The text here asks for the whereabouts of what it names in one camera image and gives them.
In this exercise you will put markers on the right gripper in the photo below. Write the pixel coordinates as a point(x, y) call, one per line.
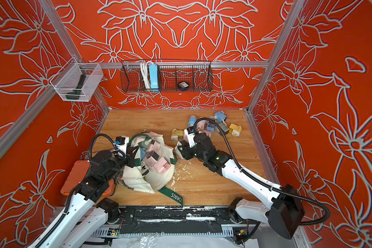
point(184, 149)

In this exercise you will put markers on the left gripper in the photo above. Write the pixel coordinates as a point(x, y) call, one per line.
point(130, 157)

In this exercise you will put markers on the light blue small sharpener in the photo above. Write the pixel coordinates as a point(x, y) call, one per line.
point(211, 126)

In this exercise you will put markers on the pink black-top pencil sharpener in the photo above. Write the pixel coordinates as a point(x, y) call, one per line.
point(151, 158)

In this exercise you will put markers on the white canvas tote bag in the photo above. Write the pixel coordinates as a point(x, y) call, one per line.
point(144, 178)

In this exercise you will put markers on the blue pencil sharpener pink cap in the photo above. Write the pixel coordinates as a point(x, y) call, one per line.
point(192, 120)

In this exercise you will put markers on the pale pink sharpener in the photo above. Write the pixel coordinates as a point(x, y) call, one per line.
point(161, 166)

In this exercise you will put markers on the blue square pencil sharpener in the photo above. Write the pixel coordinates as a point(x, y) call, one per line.
point(219, 117)

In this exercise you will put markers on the yellow white pencil sharpener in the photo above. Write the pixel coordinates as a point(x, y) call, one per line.
point(235, 129)

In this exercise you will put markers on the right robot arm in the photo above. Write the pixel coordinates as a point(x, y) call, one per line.
point(284, 211)

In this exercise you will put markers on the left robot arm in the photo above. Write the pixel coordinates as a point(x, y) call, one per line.
point(85, 210)

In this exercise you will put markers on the red plastic tool case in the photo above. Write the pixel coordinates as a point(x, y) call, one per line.
point(80, 170)

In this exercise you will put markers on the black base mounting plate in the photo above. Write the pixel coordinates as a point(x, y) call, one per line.
point(155, 214)

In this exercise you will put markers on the small black item in basket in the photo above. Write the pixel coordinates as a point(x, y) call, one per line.
point(183, 86)

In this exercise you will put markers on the dark green tool in bin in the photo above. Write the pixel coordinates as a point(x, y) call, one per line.
point(76, 93)

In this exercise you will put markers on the light blue box in basket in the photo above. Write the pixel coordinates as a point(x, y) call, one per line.
point(154, 74)

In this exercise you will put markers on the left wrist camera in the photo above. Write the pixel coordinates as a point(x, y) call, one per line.
point(121, 144)

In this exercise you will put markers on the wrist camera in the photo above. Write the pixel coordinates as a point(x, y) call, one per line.
point(121, 144)
point(189, 136)

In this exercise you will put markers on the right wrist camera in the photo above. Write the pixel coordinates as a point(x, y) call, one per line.
point(189, 136)

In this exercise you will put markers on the black wire wall basket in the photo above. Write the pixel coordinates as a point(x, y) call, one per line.
point(135, 76)

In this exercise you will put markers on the clear plastic wall bin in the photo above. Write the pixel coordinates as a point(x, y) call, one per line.
point(66, 79)

